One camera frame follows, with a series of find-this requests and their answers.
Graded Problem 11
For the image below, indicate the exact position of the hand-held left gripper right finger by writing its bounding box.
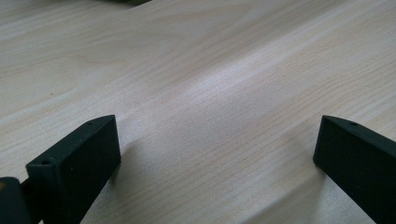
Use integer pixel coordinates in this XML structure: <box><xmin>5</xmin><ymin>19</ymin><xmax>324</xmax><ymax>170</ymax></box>
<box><xmin>312</xmin><ymin>115</ymin><xmax>396</xmax><ymax>224</ymax></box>

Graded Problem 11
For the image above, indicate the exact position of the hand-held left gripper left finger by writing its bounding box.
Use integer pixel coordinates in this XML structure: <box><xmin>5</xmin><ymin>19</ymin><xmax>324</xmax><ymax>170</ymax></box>
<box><xmin>25</xmin><ymin>114</ymin><xmax>122</xmax><ymax>224</ymax></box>

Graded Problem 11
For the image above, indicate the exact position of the grey appliance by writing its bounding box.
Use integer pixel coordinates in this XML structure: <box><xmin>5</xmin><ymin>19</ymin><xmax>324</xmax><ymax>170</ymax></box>
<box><xmin>106</xmin><ymin>0</ymin><xmax>153</xmax><ymax>6</ymax></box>

